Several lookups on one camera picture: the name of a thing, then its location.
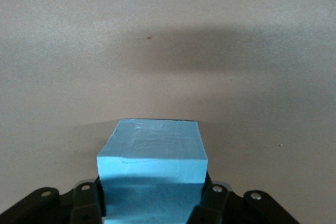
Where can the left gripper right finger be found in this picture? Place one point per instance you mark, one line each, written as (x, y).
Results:
(236, 211)

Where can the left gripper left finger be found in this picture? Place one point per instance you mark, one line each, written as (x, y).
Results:
(52, 208)

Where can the blue foam block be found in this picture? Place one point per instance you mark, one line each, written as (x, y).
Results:
(152, 155)

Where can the brown table mat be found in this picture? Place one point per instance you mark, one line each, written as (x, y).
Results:
(168, 51)

